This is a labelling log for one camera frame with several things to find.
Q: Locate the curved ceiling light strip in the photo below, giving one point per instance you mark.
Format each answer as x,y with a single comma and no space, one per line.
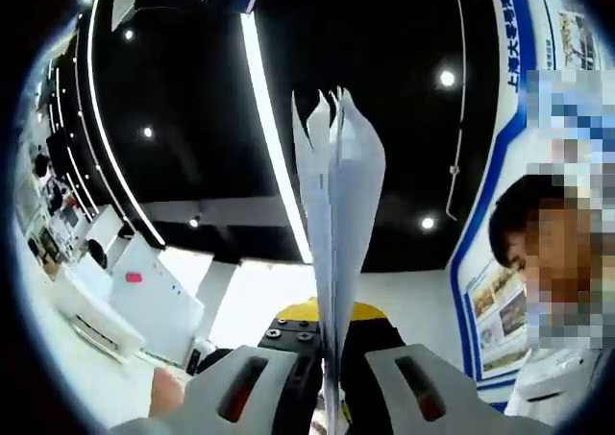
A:
250,36

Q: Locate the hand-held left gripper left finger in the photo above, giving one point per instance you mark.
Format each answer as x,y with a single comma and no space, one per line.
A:
206,396

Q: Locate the person's left hand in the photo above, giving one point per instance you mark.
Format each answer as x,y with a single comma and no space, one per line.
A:
165,392

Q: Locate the red whiteboard eraser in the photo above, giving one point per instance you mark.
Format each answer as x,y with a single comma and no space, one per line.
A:
133,277

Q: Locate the white table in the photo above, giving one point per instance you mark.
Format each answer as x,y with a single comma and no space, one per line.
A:
96,387

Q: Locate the black slim upright object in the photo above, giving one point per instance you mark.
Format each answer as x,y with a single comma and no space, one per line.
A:
194,360

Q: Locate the round ceiling spotlight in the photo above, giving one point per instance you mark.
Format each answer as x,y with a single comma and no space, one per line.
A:
427,223
129,34
193,222
147,132
447,78

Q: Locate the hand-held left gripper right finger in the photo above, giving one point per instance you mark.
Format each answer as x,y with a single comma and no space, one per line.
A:
461,406

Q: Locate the person's head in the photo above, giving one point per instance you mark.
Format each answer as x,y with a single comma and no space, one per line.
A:
509,214

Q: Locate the white printer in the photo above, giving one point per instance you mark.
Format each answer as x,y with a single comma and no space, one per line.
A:
96,305

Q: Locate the stack of white printing papers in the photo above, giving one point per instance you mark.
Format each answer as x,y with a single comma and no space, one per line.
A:
341,204

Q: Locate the thin ceiling light strip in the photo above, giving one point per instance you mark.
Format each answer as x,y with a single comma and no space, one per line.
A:
90,79

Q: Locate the white whiteboard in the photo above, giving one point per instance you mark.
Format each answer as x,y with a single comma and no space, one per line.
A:
154,310

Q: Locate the thin ceiling conduit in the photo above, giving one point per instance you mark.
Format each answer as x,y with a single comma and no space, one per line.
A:
455,168

